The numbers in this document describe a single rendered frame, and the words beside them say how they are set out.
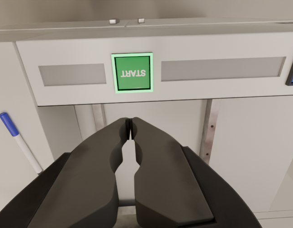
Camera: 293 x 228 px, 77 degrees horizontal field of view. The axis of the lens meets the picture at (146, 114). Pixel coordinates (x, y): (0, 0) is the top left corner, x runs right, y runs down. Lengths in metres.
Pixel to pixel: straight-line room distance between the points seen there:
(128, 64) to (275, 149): 0.52
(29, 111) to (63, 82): 0.07
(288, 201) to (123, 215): 0.64
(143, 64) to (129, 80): 0.03
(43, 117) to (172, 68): 0.22
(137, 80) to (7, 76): 0.18
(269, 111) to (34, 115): 0.52
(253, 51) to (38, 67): 0.30
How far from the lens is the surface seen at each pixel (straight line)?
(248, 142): 0.59
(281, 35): 0.33
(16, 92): 0.32
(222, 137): 0.55
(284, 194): 0.98
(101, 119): 0.43
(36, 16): 1.35
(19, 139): 0.36
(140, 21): 0.60
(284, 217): 0.90
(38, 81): 0.31
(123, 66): 0.26
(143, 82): 0.27
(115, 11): 1.22
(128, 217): 0.64
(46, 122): 0.35
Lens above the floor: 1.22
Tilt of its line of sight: 61 degrees down
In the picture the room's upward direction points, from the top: 174 degrees clockwise
